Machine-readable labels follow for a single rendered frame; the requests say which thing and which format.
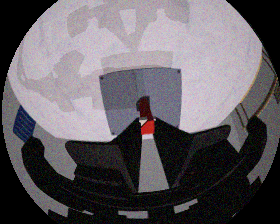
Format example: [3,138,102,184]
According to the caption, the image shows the dark red peg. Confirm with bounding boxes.
[140,97,155,134]

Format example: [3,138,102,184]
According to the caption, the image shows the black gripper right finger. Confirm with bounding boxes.
[152,116,231,188]

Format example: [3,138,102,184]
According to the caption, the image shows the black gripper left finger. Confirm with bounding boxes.
[65,117,142,192]

